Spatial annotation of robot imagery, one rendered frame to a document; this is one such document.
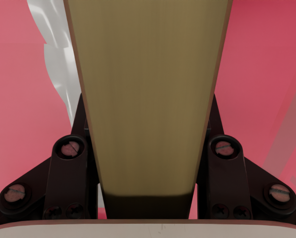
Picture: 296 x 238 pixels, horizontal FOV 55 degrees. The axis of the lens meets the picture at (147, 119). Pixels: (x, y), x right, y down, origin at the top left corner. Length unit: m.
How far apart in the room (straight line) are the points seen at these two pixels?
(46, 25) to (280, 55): 0.13
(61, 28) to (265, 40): 0.11
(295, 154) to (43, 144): 0.20
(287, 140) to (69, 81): 0.16
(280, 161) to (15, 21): 0.21
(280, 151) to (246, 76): 0.08
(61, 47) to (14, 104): 0.06
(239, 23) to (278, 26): 0.02
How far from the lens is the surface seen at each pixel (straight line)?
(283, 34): 0.18
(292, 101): 0.21
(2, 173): 0.28
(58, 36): 0.17
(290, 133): 0.23
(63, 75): 0.18
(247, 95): 0.19
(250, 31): 0.17
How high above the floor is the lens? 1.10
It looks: 46 degrees down
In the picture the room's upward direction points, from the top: 178 degrees counter-clockwise
